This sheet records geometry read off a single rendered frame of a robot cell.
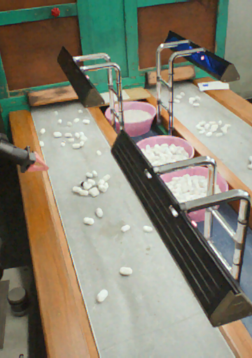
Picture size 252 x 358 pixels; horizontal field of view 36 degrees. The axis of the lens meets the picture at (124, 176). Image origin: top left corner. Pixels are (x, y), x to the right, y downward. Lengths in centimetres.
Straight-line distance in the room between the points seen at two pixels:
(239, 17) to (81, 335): 303
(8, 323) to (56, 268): 37
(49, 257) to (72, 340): 30
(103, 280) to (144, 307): 15
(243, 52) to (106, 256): 280
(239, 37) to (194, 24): 129
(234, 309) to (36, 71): 177
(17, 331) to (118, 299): 46
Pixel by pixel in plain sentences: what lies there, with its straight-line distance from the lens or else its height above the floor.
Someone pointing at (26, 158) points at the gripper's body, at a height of 93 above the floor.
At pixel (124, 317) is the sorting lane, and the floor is 74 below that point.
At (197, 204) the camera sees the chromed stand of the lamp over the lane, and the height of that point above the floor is 112.
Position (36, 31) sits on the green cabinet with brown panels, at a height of 116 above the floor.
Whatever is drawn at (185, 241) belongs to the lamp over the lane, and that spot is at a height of 109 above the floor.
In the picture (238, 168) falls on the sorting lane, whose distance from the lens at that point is 163.
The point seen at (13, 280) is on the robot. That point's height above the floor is 47.
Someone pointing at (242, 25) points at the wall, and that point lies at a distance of 365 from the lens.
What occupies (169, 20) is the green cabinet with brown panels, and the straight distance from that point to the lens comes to 234.
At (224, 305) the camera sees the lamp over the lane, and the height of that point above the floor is 109.
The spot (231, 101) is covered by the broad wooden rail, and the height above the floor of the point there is 76.
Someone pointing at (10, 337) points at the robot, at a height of 48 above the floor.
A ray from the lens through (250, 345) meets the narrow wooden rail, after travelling 103.
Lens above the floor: 161
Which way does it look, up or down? 34 degrees down
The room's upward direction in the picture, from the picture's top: 4 degrees counter-clockwise
